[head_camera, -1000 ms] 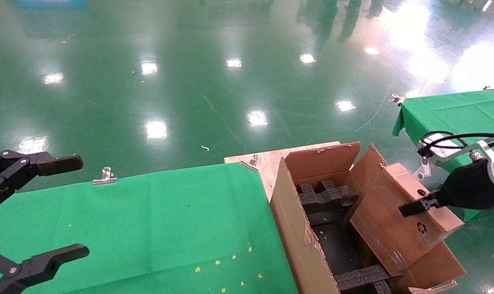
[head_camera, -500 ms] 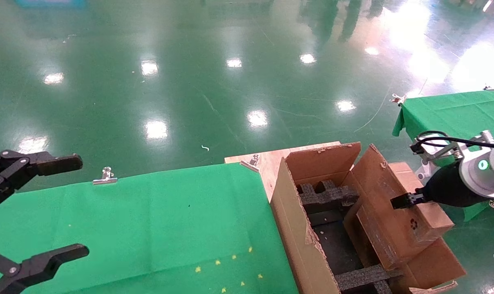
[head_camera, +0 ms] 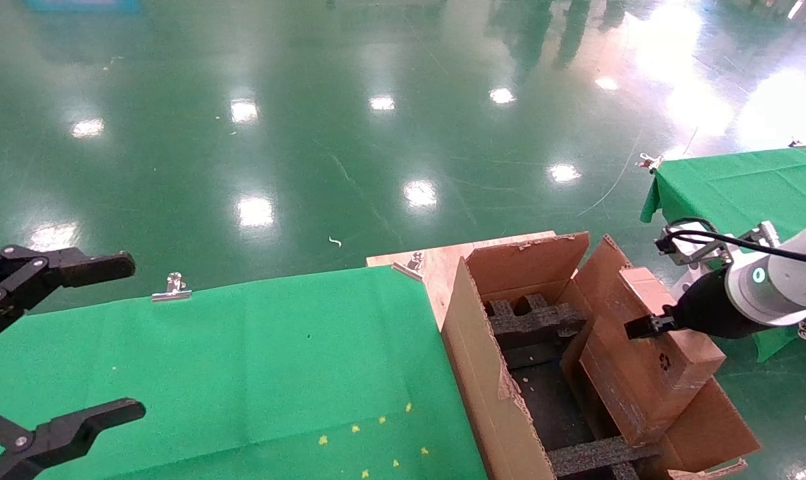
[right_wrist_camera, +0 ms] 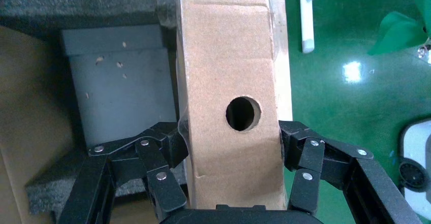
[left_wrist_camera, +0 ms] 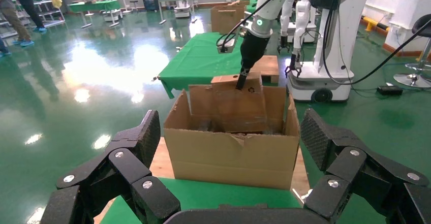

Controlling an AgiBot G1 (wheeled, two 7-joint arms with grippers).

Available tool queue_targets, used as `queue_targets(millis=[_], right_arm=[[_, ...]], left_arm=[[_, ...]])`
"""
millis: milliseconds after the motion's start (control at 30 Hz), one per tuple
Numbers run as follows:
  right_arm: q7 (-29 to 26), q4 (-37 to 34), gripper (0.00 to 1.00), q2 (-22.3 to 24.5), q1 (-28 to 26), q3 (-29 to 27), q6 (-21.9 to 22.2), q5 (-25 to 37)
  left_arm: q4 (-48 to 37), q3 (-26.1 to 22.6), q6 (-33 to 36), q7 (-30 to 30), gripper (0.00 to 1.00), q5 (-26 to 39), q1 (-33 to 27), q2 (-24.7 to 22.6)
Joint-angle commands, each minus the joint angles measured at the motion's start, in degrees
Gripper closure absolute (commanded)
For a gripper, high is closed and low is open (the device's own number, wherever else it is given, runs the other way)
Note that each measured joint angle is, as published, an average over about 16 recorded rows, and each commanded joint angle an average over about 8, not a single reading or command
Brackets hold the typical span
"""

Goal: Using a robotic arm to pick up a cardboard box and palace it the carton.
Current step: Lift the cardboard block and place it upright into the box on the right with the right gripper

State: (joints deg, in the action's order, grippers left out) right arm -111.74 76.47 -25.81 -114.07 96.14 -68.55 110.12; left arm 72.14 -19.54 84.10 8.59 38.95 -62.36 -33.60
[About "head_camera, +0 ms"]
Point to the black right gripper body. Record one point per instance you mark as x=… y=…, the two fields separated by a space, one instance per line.
x=709 y=310

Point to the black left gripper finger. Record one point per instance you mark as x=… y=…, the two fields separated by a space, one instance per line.
x=69 y=430
x=62 y=266

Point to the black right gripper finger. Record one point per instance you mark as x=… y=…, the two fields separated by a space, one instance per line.
x=649 y=325

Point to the small cardboard box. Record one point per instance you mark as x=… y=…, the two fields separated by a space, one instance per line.
x=636 y=386

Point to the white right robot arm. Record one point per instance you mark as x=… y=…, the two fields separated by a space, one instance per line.
x=802 y=266

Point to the large open cardboard carton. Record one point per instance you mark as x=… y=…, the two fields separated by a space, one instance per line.
x=482 y=373

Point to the dark grey foam insert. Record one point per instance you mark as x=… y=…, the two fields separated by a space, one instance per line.
x=536 y=323
x=596 y=456

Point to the plain green tablecloth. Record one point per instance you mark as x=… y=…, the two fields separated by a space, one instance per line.
x=742 y=186

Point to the green tablecloth with yellow marks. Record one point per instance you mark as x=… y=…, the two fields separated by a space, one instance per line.
x=242 y=373

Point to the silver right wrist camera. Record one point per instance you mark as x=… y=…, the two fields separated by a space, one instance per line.
x=692 y=252

